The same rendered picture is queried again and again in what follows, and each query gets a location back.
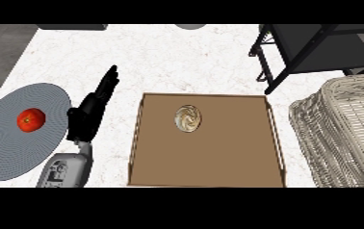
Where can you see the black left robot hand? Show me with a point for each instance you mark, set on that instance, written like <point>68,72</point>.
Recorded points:
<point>90,109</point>

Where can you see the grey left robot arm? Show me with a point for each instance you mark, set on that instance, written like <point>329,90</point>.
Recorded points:
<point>64,170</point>

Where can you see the brown wooden tray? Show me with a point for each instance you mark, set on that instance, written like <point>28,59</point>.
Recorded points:
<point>209,152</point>

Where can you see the black tiered shelf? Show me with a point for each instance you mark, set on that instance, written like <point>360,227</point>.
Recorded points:
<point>308,46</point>

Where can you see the red tomato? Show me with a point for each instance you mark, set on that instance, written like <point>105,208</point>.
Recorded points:
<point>31,120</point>

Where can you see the round grey placemat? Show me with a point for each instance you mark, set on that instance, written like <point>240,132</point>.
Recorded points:
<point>24,133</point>

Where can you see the dark grey flat appliance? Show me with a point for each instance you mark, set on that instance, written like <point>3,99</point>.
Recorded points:
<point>71,26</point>

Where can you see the grey round object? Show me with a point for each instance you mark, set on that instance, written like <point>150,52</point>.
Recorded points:
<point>190,26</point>

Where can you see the pale wicker basket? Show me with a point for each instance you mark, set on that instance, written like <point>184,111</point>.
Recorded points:
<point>332,133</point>

